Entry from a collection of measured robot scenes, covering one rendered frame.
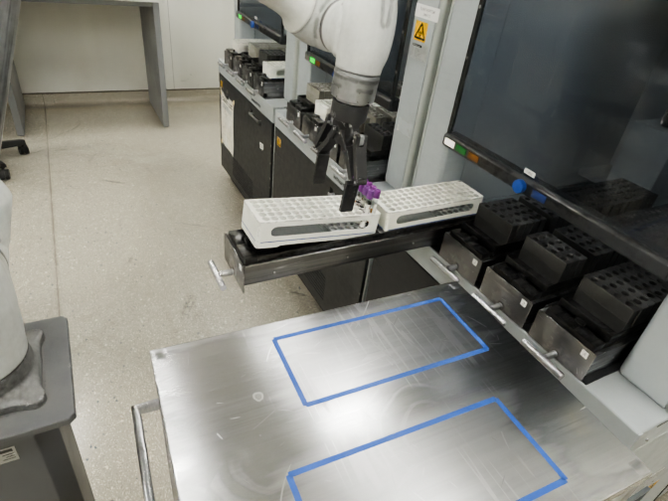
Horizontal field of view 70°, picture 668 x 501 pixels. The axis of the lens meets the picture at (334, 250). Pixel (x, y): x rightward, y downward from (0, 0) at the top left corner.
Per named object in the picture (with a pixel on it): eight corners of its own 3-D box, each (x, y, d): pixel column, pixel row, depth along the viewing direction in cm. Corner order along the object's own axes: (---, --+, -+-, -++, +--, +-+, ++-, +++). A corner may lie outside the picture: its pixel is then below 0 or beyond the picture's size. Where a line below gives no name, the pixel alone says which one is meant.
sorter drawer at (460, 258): (608, 216, 151) (620, 190, 146) (648, 239, 141) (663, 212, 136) (423, 257, 119) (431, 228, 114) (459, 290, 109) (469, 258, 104)
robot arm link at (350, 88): (348, 75, 86) (342, 107, 89) (389, 79, 91) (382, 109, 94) (326, 62, 93) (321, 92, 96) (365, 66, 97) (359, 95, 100)
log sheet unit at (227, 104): (221, 142, 288) (220, 83, 268) (235, 161, 268) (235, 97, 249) (217, 143, 287) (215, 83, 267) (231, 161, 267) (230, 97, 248)
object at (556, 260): (563, 285, 101) (574, 262, 97) (557, 287, 100) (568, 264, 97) (523, 255, 109) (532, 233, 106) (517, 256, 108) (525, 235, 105)
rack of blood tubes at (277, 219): (354, 216, 119) (360, 194, 116) (375, 237, 112) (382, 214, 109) (240, 224, 105) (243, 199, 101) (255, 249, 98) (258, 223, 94)
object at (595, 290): (627, 333, 90) (642, 309, 86) (620, 336, 89) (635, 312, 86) (578, 295, 98) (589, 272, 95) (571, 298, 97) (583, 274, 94)
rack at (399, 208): (453, 200, 133) (459, 179, 129) (478, 217, 126) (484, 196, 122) (363, 215, 120) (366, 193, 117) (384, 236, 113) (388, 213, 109)
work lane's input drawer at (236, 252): (453, 216, 140) (461, 188, 135) (485, 241, 130) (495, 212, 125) (205, 261, 108) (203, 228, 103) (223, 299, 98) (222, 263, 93)
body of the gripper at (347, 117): (325, 91, 96) (317, 136, 101) (345, 105, 90) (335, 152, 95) (357, 94, 99) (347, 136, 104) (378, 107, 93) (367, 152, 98)
